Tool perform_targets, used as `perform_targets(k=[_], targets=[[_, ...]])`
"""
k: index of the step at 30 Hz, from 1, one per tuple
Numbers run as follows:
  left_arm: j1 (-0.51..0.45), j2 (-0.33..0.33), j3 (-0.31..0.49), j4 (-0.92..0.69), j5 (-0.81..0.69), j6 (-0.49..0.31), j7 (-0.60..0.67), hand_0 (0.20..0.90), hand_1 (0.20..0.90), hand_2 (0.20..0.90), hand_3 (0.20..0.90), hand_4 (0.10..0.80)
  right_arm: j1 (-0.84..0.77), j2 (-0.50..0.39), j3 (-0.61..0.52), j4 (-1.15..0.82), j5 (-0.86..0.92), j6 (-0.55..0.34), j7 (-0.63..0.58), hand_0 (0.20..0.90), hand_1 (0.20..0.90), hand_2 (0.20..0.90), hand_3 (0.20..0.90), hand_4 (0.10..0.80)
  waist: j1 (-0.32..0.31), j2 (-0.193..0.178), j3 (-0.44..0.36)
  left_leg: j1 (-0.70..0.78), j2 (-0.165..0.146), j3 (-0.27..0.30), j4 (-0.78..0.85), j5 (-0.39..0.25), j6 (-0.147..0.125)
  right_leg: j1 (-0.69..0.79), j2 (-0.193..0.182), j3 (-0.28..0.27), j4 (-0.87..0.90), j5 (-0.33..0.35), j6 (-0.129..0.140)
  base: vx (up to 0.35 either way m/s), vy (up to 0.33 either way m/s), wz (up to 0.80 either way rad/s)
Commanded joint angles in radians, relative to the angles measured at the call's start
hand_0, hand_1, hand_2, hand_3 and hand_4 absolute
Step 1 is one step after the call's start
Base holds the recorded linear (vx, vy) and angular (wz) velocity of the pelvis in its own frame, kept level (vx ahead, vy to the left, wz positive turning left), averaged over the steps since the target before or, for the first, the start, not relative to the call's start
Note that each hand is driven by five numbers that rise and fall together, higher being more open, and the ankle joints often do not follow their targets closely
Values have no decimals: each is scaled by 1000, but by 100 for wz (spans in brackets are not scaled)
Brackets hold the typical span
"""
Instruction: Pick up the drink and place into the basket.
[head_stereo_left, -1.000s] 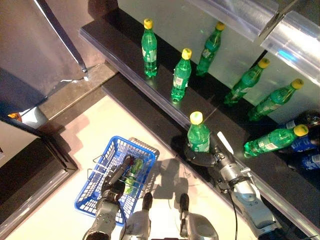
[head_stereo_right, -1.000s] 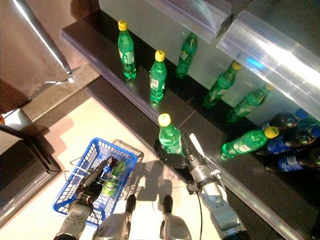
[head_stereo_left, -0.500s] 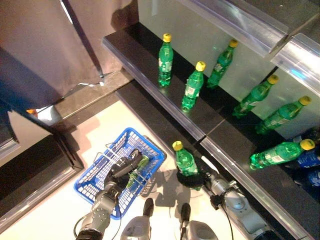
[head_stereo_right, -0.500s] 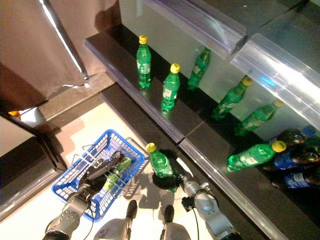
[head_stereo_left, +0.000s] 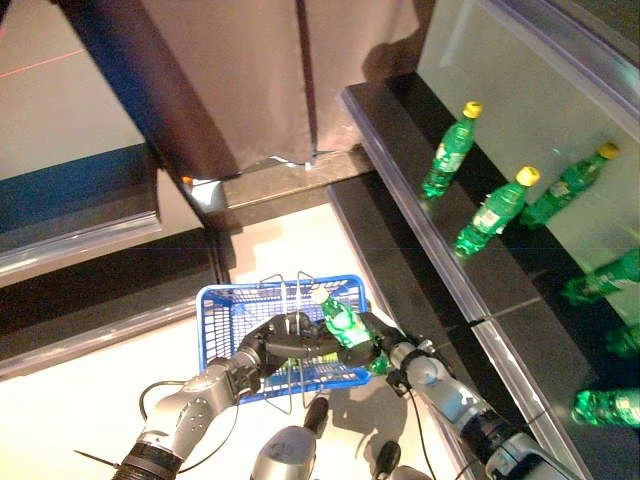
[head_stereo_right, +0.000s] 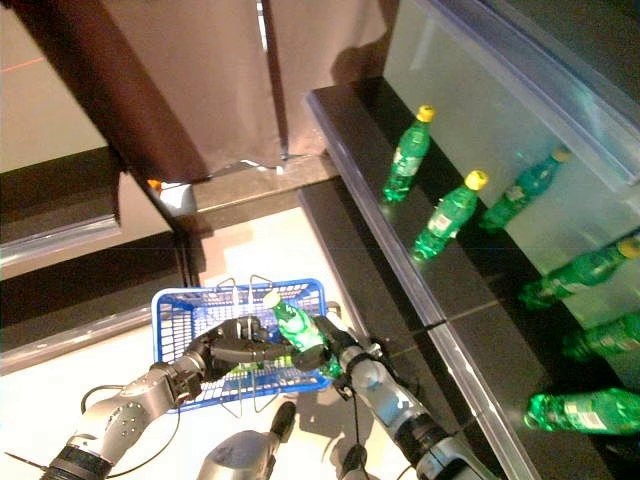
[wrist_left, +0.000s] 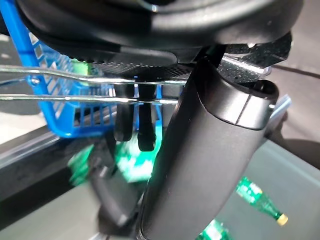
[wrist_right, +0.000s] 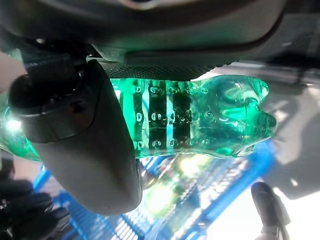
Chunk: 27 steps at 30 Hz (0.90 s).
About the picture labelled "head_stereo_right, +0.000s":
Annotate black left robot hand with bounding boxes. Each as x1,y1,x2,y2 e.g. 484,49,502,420
187,316,295,375

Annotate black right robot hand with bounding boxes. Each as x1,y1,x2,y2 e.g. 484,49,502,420
290,316,362,380

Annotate green soda bottle yellow cap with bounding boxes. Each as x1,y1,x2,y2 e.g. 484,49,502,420
561,313,640,363
262,289,347,379
409,169,490,264
381,104,438,204
522,386,640,436

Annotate blue plastic shopping basket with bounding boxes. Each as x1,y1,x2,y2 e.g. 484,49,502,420
150,277,336,414

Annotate black left robot foot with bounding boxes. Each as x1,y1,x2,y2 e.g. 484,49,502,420
269,400,298,443

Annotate black robot foot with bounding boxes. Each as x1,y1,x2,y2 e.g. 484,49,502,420
269,400,298,443
341,444,369,479

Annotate silver grey robot body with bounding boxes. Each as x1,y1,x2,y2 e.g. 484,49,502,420
196,429,279,480

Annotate black right robot foot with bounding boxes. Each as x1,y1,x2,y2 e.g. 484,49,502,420
341,444,369,479

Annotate black shelf board holding drinks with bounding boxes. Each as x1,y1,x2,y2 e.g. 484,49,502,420
305,74,640,480

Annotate dark side shelf unit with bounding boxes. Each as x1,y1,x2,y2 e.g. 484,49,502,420
0,143,190,377

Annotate silver curtain edge strip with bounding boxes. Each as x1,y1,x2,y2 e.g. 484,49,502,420
254,0,292,162

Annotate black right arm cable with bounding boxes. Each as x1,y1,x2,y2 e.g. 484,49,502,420
344,384,367,452

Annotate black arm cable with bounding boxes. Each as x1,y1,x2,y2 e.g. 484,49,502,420
344,384,367,452
78,382,182,477

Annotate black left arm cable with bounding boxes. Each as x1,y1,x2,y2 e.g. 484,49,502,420
78,382,182,477

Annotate black shelf board clear rail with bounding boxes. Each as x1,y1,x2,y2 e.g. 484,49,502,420
412,0,640,187

